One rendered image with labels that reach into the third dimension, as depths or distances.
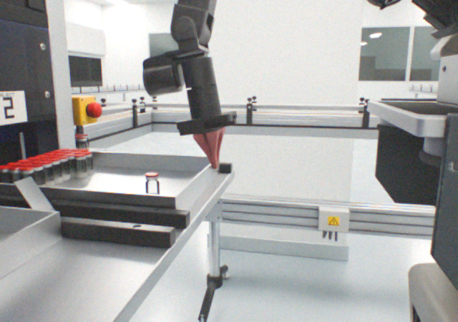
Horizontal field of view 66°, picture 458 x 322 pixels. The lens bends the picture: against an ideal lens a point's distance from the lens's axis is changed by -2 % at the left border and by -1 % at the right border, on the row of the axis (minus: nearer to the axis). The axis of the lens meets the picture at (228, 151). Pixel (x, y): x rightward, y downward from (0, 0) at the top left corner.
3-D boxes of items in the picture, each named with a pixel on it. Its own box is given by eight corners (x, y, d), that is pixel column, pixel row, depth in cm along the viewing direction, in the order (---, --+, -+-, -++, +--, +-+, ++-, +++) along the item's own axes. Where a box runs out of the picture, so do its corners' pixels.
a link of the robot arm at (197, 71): (206, 49, 60) (214, 51, 66) (169, 57, 62) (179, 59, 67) (213, 89, 61) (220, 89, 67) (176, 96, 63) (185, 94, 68)
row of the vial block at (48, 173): (18, 195, 58) (16, 169, 57) (83, 169, 75) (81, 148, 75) (30, 197, 58) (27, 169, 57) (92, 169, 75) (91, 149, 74)
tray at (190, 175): (-27, 202, 55) (-30, 181, 55) (74, 164, 80) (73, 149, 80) (176, 221, 48) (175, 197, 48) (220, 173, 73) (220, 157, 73)
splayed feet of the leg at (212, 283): (191, 333, 151) (190, 305, 148) (218, 272, 199) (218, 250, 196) (209, 336, 150) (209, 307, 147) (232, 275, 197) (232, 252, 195)
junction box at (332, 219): (318, 230, 147) (319, 210, 145) (318, 225, 152) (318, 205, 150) (348, 232, 145) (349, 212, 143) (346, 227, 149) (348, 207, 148)
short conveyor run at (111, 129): (46, 171, 90) (40, 109, 87) (-4, 168, 93) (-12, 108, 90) (155, 132, 155) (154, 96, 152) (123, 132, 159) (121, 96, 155)
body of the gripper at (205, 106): (188, 127, 70) (181, 90, 69) (237, 119, 68) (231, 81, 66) (177, 132, 64) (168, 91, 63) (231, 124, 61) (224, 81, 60)
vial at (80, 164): (73, 178, 69) (71, 155, 68) (79, 175, 71) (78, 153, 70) (83, 179, 68) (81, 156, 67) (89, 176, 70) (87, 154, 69)
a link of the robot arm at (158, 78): (192, 13, 58) (205, 23, 66) (128, 28, 60) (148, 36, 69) (204, 86, 60) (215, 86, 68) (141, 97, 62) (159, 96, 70)
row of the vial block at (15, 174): (7, 194, 59) (4, 168, 58) (74, 169, 76) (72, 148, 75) (18, 195, 58) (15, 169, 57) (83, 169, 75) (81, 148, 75)
